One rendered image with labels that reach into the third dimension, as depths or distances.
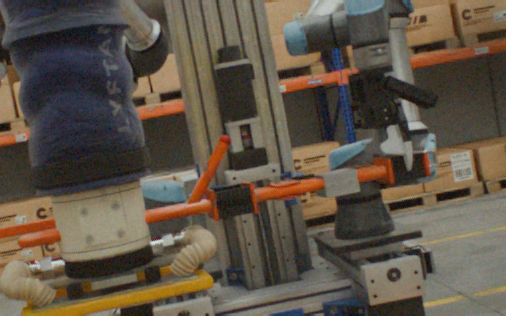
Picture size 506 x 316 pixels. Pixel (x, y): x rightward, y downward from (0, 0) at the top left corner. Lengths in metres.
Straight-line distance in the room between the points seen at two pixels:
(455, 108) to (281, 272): 8.63
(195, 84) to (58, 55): 0.79
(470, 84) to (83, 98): 9.49
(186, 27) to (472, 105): 8.72
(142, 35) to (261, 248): 0.63
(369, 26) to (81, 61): 0.56
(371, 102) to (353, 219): 0.51
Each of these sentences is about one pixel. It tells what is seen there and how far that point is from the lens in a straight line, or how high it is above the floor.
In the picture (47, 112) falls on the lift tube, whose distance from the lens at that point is 1.48.
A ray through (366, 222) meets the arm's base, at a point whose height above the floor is 1.08.
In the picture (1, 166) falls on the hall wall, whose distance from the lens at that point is 10.08.
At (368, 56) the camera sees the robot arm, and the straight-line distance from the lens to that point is 1.64.
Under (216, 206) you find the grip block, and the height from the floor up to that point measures 1.24.
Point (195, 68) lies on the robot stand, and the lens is 2.21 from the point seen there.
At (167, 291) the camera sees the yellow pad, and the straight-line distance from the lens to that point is 1.44.
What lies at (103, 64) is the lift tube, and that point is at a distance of 1.47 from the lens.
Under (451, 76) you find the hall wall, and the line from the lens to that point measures 10.69.
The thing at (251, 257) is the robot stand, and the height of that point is 1.03.
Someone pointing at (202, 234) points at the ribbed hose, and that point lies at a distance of 1.51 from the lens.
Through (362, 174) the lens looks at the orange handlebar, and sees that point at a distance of 1.62.
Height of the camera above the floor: 1.41
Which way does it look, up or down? 3 degrees down
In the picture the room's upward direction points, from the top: 11 degrees counter-clockwise
